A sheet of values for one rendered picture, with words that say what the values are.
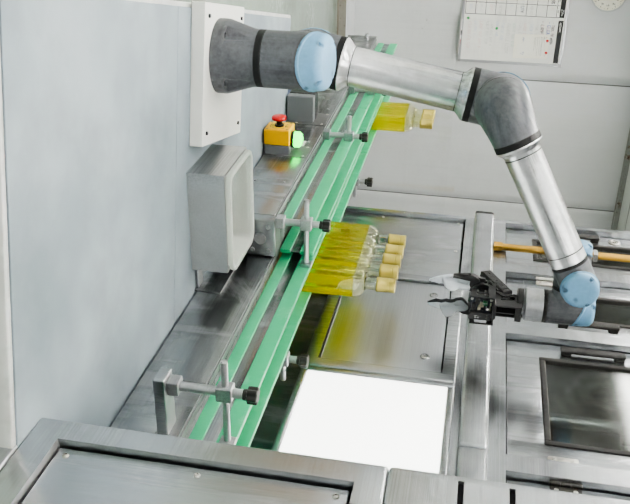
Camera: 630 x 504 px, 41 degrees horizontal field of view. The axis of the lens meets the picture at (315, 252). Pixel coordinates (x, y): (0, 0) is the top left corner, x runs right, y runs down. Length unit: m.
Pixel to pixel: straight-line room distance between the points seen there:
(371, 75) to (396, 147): 6.39
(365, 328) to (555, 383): 0.46
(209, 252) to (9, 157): 0.75
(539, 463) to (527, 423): 0.15
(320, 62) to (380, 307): 0.71
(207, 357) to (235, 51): 0.60
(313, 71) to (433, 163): 6.57
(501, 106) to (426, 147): 6.48
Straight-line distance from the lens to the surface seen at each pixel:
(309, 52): 1.70
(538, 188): 1.73
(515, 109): 1.71
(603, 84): 8.04
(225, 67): 1.73
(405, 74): 1.83
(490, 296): 1.91
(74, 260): 1.29
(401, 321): 2.09
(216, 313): 1.76
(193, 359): 1.62
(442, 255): 2.48
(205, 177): 1.71
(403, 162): 8.26
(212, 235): 1.76
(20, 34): 1.13
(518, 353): 2.10
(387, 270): 2.02
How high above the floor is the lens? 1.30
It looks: 10 degrees down
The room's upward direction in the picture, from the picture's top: 96 degrees clockwise
